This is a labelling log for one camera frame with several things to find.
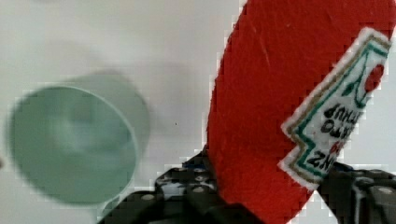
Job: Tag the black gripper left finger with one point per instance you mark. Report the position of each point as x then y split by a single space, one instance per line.
187 194

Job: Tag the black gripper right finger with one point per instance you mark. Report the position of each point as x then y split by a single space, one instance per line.
359 196

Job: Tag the red felt ketchup bottle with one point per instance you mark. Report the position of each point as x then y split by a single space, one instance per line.
293 83

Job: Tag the green metal mug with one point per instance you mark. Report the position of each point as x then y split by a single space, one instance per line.
79 141

